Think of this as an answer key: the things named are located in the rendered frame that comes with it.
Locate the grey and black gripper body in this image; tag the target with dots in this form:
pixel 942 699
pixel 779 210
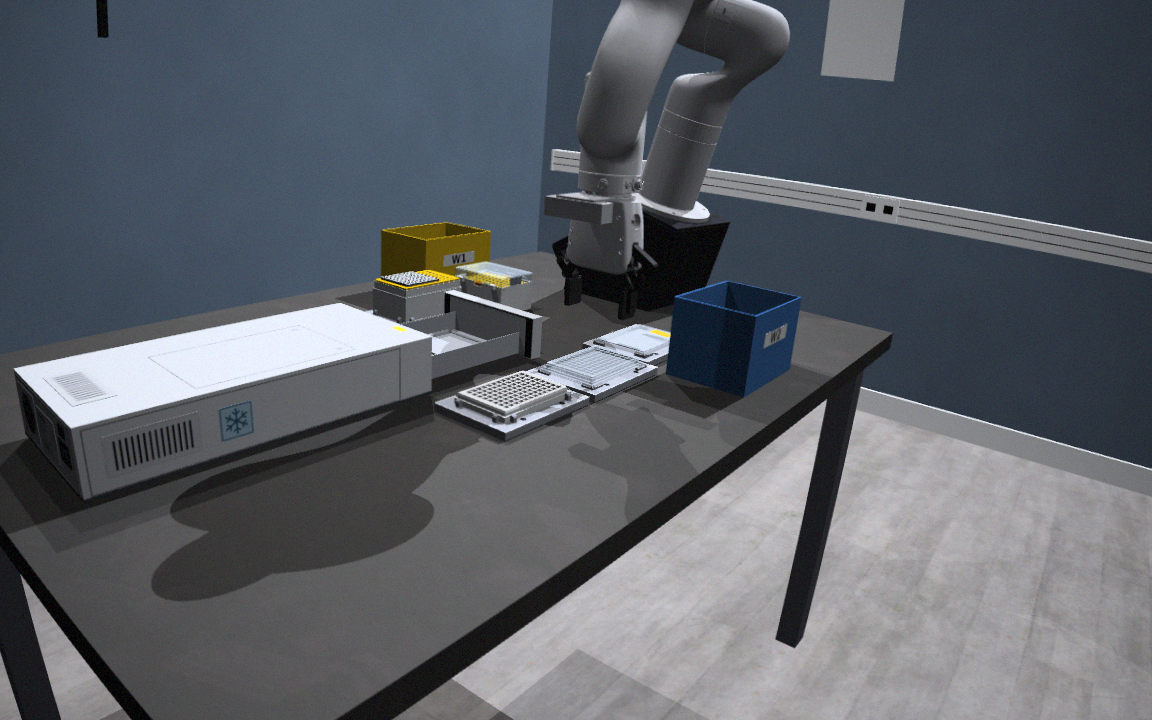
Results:
pixel 600 247

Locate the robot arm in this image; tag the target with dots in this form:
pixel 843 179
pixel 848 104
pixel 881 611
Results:
pixel 749 36

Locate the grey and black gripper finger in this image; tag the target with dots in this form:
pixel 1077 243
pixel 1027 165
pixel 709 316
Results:
pixel 573 280
pixel 631 283

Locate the yellow open tray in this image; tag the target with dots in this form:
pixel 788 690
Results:
pixel 419 248

